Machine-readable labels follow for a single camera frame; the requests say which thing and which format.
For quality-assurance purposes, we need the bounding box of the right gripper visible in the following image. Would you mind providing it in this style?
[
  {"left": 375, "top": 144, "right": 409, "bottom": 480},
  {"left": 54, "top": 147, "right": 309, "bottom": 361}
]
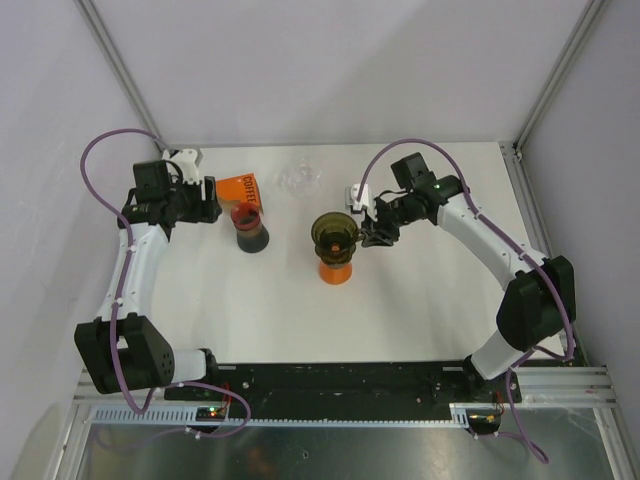
[{"left": 362, "top": 192, "right": 421, "bottom": 248}]

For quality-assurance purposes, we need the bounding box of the orange coffee filter box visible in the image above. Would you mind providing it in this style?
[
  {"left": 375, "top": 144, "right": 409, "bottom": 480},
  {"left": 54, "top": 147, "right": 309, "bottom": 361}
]
[{"left": 215, "top": 173, "right": 263, "bottom": 212}]

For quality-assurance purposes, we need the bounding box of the dark green dripper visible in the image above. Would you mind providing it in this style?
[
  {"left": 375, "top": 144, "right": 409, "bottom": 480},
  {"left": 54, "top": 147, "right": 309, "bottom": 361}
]
[{"left": 311, "top": 212, "right": 362, "bottom": 267}]

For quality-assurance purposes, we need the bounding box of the orange glass carafe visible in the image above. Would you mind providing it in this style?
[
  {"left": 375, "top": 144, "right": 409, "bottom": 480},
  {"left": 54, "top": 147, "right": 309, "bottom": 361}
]
[{"left": 318, "top": 261, "right": 353, "bottom": 285}]

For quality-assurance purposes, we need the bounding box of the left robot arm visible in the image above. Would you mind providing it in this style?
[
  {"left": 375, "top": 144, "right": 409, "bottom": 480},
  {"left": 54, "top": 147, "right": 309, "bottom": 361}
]
[{"left": 74, "top": 149, "right": 222, "bottom": 400}]

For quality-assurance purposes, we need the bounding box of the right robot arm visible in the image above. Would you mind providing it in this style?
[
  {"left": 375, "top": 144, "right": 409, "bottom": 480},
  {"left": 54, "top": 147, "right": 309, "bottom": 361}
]
[{"left": 346, "top": 153, "right": 576, "bottom": 401}]

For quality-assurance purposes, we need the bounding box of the clear glass dripper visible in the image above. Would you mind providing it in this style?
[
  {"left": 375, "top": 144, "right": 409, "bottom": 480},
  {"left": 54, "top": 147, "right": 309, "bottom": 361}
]
[{"left": 277, "top": 156, "right": 322, "bottom": 199}]

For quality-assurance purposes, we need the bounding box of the black red carafe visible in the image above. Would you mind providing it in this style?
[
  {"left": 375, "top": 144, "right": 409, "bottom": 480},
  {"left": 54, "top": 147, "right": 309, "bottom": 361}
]
[{"left": 230, "top": 202, "right": 270, "bottom": 254}]

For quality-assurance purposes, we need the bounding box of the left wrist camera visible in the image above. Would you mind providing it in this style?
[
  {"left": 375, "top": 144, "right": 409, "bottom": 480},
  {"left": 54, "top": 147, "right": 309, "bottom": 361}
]
[{"left": 162, "top": 148, "right": 202, "bottom": 185}]

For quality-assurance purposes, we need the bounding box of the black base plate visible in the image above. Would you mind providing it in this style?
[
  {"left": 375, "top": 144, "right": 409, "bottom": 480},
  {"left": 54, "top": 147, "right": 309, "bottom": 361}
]
[{"left": 163, "top": 360, "right": 524, "bottom": 422}]

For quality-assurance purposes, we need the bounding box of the grey cable duct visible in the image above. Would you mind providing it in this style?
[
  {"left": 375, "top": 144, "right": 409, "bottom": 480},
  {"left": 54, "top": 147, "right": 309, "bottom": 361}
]
[{"left": 89, "top": 404, "right": 498, "bottom": 428}]

